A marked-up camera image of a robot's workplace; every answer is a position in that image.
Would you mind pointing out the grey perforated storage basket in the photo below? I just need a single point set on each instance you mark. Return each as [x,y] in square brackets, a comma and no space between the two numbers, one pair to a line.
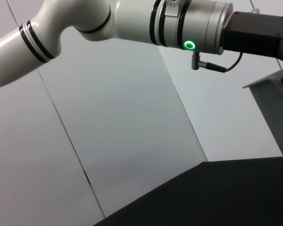
[273,106]

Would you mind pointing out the black tablecloth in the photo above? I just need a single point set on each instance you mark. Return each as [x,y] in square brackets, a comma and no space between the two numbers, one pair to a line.
[214,200]

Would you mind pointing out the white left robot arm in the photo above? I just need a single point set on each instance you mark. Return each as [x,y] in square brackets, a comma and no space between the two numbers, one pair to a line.
[132,21]

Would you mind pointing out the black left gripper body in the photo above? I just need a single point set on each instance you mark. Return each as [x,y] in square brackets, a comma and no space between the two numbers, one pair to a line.
[257,35]

